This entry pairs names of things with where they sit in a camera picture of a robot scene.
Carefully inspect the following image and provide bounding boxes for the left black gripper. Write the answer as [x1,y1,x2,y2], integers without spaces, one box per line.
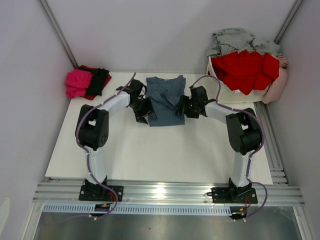
[129,97,157,125]

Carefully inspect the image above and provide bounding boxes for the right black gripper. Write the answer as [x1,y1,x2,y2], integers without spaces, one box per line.
[175,95,199,119]

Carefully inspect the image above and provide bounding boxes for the blue-grey t-shirt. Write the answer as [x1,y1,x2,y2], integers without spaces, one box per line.
[146,75,186,127]

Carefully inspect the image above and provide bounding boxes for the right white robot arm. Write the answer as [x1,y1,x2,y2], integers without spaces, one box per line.
[176,86,265,203]

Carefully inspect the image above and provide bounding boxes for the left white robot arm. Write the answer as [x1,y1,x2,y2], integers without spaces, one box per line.
[75,79,156,201]

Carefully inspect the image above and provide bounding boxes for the white laundry basket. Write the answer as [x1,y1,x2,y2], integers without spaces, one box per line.
[205,56,263,104]

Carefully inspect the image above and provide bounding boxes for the folded black t-shirt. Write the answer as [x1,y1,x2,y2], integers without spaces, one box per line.
[85,68,109,96]

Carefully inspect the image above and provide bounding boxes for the red t-shirt in basket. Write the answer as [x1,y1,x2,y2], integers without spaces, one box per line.
[211,50,280,95]

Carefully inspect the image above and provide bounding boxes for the folded pink t-shirt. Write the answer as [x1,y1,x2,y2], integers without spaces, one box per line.
[65,69,93,99]

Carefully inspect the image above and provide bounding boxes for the grey t-shirt in basket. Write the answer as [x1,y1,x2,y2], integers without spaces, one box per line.
[206,27,281,57]

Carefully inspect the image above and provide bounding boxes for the light pink garment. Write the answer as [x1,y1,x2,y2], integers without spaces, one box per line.
[262,55,289,104]

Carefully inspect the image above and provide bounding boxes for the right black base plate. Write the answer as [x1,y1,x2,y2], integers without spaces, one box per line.
[206,187,258,204]

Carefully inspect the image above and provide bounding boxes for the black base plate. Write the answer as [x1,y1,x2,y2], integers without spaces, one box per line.
[78,185,124,202]
[206,187,258,204]

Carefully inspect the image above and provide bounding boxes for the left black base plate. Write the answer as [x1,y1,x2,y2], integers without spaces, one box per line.
[78,185,124,202]

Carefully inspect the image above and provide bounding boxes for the right side aluminium rail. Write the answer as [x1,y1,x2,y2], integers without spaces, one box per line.
[254,101,291,186]

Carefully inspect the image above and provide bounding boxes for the aluminium mounting rail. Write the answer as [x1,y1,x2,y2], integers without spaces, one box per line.
[32,179,305,207]

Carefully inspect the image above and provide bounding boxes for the white slotted cable duct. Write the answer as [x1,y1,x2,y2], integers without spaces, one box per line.
[42,203,232,216]

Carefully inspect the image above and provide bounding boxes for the right corner aluminium post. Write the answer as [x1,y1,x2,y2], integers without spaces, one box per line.
[273,0,305,45]

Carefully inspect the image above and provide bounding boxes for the corner aluminium post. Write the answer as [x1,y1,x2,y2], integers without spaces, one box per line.
[273,0,305,45]
[37,0,79,69]

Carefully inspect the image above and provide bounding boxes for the left corner aluminium post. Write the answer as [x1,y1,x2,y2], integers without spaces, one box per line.
[37,0,79,69]

